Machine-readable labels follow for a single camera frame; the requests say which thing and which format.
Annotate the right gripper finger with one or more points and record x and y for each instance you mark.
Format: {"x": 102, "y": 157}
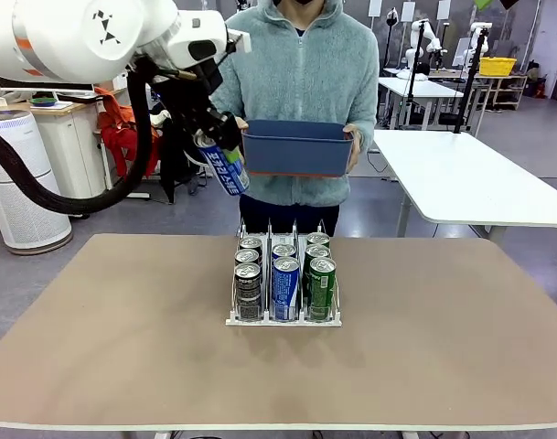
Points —
{"x": 509, "y": 3}
{"x": 484, "y": 3}

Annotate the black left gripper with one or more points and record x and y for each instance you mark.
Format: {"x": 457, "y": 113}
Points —
{"x": 191, "y": 100}

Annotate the blue Pocari Sweat can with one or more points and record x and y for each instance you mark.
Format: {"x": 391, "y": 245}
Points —
{"x": 284, "y": 250}
{"x": 285, "y": 288}
{"x": 225, "y": 174}

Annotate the blue plastic bin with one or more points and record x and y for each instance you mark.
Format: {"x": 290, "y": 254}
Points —
{"x": 296, "y": 151}

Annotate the person's right forearm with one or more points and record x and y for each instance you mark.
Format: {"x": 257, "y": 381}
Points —
{"x": 230, "y": 103}

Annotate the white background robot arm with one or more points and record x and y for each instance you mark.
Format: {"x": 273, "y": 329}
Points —
{"x": 481, "y": 41}
{"x": 417, "y": 36}

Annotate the person's left forearm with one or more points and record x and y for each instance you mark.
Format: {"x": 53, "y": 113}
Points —
{"x": 368, "y": 119}

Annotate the white clear can dispenser rack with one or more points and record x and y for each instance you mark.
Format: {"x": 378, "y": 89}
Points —
{"x": 282, "y": 323}

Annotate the person's right hand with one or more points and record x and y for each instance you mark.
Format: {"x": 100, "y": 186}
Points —
{"x": 241, "y": 125}

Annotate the person's left hand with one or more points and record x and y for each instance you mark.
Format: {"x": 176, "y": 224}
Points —
{"x": 356, "y": 146}

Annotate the white paper sheet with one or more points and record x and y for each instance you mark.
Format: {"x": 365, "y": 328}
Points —
{"x": 375, "y": 8}
{"x": 444, "y": 9}
{"x": 408, "y": 11}

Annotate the black coat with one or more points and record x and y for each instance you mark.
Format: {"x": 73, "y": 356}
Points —
{"x": 173, "y": 164}

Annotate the yellow plastic crate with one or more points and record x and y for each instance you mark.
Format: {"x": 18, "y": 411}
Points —
{"x": 497, "y": 66}

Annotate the wooden shelf table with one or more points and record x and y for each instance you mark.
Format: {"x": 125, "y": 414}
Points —
{"x": 511, "y": 91}

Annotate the person in teal fleece jacket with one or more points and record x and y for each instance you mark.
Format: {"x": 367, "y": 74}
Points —
{"x": 301, "y": 78}

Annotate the red fire extinguisher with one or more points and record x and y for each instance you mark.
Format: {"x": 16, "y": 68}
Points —
{"x": 539, "y": 89}

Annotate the white background table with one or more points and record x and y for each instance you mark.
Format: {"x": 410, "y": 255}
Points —
{"x": 424, "y": 89}

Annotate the orange jacket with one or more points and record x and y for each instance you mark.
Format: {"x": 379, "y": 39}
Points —
{"x": 113, "y": 137}

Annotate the white desk cabinet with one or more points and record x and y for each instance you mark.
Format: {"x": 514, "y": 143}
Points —
{"x": 72, "y": 137}

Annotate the large white table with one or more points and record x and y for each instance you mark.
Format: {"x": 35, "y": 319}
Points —
{"x": 465, "y": 174}

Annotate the green bowl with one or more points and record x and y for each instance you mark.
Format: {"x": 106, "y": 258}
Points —
{"x": 44, "y": 101}

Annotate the white air purifier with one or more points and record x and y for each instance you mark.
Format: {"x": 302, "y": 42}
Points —
{"x": 35, "y": 228}

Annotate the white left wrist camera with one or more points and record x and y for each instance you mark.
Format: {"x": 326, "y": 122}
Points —
{"x": 241, "y": 41}

